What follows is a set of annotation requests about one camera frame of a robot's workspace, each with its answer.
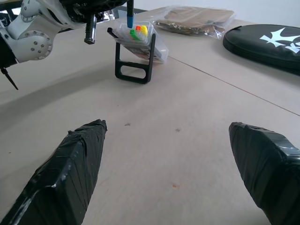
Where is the finger of the black ribbed left gripper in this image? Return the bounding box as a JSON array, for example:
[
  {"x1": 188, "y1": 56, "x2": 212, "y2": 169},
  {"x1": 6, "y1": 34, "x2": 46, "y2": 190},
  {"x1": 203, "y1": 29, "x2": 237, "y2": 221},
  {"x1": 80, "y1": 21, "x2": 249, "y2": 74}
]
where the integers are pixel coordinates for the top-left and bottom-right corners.
[{"x1": 84, "y1": 14, "x2": 98, "y2": 45}]

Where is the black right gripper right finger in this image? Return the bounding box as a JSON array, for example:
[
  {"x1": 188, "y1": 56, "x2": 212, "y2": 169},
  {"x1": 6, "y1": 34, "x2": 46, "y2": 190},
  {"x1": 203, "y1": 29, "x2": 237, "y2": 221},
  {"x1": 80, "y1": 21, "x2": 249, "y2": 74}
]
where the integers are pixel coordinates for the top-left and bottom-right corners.
[{"x1": 228, "y1": 121, "x2": 300, "y2": 225}]

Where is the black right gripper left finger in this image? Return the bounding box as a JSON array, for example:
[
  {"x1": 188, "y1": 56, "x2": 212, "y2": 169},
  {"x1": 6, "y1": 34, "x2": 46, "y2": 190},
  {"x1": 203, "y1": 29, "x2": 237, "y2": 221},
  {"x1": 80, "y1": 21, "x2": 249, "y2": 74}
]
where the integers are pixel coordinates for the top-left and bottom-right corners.
[{"x1": 0, "y1": 119, "x2": 108, "y2": 225}]

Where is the black pen with blue cap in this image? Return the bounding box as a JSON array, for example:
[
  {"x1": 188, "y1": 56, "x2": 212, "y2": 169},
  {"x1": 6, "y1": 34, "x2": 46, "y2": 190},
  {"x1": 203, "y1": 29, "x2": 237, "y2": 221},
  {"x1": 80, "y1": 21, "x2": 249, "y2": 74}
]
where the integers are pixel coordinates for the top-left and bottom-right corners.
[{"x1": 127, "y1": 0, "x2": 135, "y2": 29}]

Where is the clear plastic storage box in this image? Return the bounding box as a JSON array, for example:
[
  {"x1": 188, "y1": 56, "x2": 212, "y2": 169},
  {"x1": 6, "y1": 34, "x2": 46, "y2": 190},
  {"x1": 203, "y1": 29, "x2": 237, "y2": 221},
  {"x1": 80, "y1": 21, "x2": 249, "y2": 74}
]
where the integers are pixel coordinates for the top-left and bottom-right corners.
[{"x1": 113, "y1": 21, "x2": 170, "y2": 64}]

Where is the clear bag with brown contents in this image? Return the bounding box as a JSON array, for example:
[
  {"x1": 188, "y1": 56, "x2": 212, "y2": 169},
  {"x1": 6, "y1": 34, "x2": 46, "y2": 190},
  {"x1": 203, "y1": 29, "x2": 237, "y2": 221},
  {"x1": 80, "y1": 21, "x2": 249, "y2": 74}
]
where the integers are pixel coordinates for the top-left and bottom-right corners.
[{"x1": 152, "y1": 5, "x2": 236, "y2": 39}]

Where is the black racket bag white logo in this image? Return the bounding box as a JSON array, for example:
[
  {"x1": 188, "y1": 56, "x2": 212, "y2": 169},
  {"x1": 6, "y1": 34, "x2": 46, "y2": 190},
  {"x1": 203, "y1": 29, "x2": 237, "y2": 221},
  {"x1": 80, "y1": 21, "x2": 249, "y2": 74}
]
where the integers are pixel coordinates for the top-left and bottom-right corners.
[{"x1": 222, "y1": 23, "x2": 300, "y2": 77}]

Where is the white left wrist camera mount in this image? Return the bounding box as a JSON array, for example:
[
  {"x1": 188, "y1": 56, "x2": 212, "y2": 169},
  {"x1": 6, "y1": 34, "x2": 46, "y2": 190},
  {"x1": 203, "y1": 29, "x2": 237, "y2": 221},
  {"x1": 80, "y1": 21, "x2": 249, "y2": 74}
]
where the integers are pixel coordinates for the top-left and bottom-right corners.
[{"x1": 38, "y1": 0, "x2": 82, "y2": 30}]

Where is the black frame pen holder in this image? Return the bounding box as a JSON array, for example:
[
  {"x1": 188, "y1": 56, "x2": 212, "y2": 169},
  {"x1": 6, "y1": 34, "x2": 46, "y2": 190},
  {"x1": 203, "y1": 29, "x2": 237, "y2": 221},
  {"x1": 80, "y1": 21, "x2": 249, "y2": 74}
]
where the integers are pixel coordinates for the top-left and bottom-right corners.
[{"x1": 107, "y1": 27, "x2": 157, "y2": 84}]

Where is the black pointed cable tie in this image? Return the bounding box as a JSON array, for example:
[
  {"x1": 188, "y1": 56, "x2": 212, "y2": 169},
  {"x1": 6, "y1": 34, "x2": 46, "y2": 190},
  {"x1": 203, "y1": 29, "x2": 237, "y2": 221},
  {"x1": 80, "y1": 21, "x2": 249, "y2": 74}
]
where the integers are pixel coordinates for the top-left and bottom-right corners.
[{"x1": 0, "y1": 67, "x2": 19, "y2": 91}]

